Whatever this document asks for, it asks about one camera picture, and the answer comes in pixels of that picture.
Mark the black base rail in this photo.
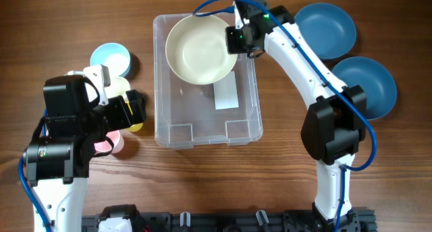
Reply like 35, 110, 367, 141
81, 204, 377, 232

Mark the cream cup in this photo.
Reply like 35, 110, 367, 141
105, 76, 131, 100

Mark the cream bowl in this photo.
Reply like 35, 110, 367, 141
165, 16, 238, 85

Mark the white label in container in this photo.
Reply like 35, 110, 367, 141
213, 71, 239, 110

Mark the clear plastic storage container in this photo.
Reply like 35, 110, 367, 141
153, 13, 263, 149

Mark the right blue cable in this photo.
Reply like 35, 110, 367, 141
192, 0, 378, 232

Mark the left blue cable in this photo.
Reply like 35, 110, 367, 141
18, 110, 53, 232

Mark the pink cup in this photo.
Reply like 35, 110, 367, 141
94, 131, 124, 154

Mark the light blue cup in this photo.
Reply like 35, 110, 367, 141
90, 42, 132, 78

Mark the dark blue bowl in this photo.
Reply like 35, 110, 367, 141
332, 57, 398, 120
295, 3, 357, 59

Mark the blue cable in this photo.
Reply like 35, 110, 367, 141
18, 110, 53, 232
192, 0, 378, 232

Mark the yellow cup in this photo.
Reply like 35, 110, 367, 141
126, 123, 143, 133

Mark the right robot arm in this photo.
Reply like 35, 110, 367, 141
226, 0, 370, 231

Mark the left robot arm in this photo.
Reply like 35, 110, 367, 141
18, 75, 146, 231

